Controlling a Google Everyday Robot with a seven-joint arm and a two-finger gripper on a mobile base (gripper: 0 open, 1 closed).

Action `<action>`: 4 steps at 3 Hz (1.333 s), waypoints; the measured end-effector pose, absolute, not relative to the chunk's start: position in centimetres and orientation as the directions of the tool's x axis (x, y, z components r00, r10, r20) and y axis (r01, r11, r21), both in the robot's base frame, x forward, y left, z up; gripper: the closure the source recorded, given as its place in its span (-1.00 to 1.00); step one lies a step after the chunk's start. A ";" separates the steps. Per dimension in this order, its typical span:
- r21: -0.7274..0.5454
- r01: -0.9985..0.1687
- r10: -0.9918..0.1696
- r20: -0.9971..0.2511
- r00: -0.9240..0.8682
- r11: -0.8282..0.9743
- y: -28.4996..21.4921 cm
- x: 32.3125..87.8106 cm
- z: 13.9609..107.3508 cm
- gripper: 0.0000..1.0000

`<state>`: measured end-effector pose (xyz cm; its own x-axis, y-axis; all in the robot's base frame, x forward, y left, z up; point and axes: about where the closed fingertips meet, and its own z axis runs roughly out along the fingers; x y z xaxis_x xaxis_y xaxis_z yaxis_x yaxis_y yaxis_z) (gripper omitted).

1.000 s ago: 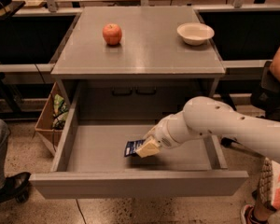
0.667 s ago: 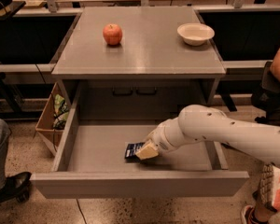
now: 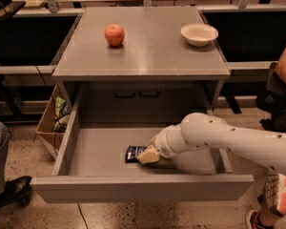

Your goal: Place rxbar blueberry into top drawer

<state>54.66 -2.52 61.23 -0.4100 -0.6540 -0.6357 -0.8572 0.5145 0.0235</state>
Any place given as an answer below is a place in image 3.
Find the open grey top drawer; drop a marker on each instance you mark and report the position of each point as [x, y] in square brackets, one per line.
[90, 166]

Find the black drawer handle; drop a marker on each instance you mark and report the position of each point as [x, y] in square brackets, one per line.
[148, 93]
[130, 93]

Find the left black drawer handle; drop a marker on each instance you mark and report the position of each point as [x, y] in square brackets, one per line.
[130, 93]

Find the green snack bag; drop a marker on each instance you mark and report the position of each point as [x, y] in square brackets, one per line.
[61, 115]

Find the patterned shorts leg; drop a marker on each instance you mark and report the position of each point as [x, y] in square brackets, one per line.
[275, 192]

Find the right black drawer handle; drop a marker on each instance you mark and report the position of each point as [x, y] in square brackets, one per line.
[148, 93]

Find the cardboard box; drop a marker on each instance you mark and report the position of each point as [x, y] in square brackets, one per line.
[50, 139]

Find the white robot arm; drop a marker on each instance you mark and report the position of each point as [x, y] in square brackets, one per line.
[198, 131]

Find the red apple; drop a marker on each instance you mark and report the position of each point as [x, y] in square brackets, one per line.
[114, 35]

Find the white paper bowl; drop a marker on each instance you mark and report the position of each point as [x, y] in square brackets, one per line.
[199, 35]

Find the grey cabinet with top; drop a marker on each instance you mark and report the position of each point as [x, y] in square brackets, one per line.
[153, 55]

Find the blue rxbar blueberry bar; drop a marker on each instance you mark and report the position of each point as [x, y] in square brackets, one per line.
[133, 152]

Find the black office chair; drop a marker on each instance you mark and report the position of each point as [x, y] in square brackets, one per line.
[272, 99]

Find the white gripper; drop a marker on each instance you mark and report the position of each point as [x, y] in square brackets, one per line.
[163, 144]

